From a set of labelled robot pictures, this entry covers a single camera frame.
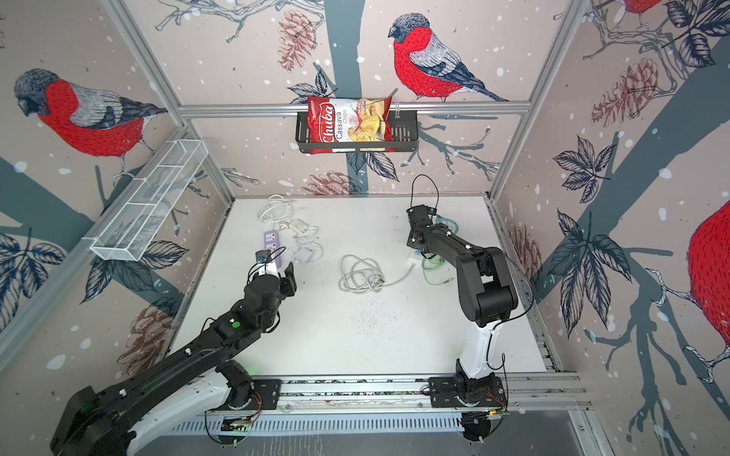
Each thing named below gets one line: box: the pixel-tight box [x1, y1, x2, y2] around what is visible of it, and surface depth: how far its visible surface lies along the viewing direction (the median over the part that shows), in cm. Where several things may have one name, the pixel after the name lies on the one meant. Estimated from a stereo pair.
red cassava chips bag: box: [307, 95, 395, 155], surface depth 90 cm
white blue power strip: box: [338, 249, 425, 293], surface depth 99 cm
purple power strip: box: [263, 229, 282, 268], surface depth 106 cm
